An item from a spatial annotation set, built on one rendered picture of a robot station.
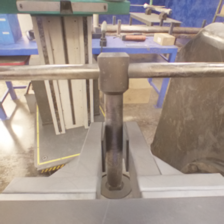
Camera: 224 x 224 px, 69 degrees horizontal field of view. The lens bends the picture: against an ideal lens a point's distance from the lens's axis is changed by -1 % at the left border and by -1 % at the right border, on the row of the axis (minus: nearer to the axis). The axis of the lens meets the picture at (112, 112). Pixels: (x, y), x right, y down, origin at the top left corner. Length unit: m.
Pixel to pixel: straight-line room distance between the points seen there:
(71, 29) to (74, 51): 0.14
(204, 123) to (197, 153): 0.06
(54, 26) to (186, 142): 1.02
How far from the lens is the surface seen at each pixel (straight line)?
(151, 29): 3.50
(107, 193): 0.18
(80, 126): 1.56
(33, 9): 0.91
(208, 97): 0.29
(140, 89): 2.38
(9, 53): 1.97
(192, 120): 0.32
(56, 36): 1.18
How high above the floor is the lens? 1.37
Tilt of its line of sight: 37 degrees down
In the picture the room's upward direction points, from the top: 4 degrees clockwise
